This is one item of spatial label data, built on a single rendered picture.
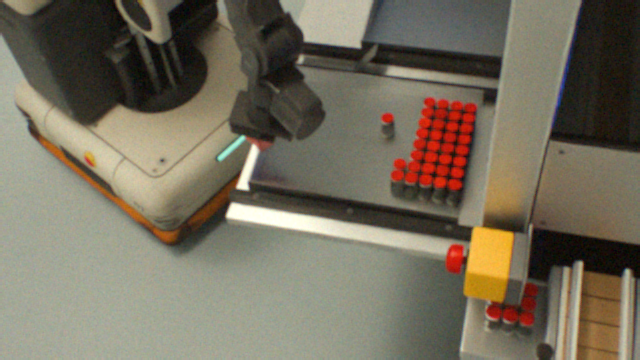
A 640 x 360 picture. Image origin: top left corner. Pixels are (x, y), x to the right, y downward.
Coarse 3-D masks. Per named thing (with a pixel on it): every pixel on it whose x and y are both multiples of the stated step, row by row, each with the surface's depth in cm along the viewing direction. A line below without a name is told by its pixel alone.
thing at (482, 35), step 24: (384, 0) 159; (408, 0) 158; (432, 0) 158; (456, 0) 157; (480, 0) 157; (504, 0) 156; (384, 24) 155; (408, 24) 155; (432, 24) 154; (456, 24) 153; (480, 24) 153; (504, 24) 152; (384, 48) 149; (408, 48) 147; (432, 48) 146; (456, 48) 150; (480, 48) 149; (504, 48) 149
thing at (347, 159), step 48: (336, 96) 146; (384, 96) 145; (432, 96) 143; (480, 96) 140; (288, 144) 141; (336, 144) 140; (384, 144) 139; (288, 192) 132; (336, 192) 134; (384, 192) 133
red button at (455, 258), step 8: (448, 248) 112; (456, 248) 111; (464, 248) 113; (448, 256) 111; (456, 256) 110; (464, 256) 112; (448, 264) 111; (456, 264) 110; (464, 264) 112; (456, 272) 111
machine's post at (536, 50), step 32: (512, 0) 81; (544, 0) 80; (576, 0) 79; (512, 32) 84; (544, 32) 83; (512, 64) 88; (544, 64) 87; (512, 96) 92; (544, 96) 91; (512, 128) 96; (544, 128) 95; (512, 160) 101; (512, 192) 106; (480, 224) 114; (512, 224) 112
